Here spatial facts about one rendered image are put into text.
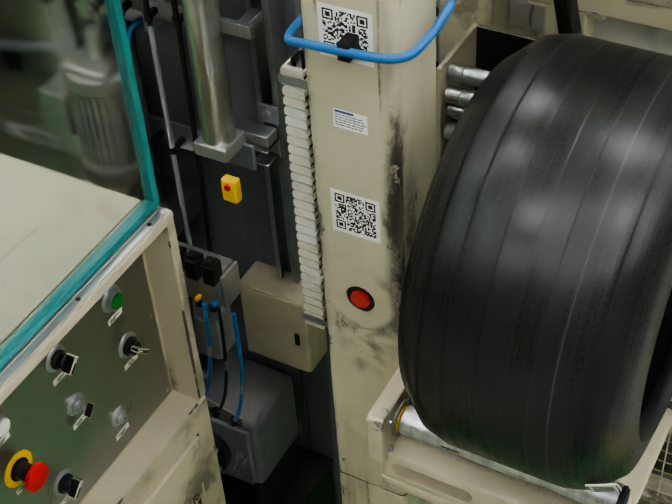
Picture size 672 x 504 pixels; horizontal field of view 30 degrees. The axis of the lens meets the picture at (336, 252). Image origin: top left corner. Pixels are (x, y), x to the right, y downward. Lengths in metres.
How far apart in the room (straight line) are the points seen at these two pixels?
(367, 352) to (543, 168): 0.56
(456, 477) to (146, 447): 0.46
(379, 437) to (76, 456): 0.43
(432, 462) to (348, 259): 0.33
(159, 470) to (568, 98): 0.83
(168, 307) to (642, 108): 0.73
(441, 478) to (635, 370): 0.48
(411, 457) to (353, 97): 0.57
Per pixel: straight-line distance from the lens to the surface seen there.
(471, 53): 2.14
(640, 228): 1.42
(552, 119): 1.48
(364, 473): 2.14
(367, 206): 1.69
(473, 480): 1.85
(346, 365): 1.95
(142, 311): 1.79
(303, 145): 1.70
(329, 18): 1.54
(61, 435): 1.73
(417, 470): 1.88
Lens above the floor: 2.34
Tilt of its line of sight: 42 degrees down
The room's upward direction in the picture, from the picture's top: 4 degrees counter-clockwise
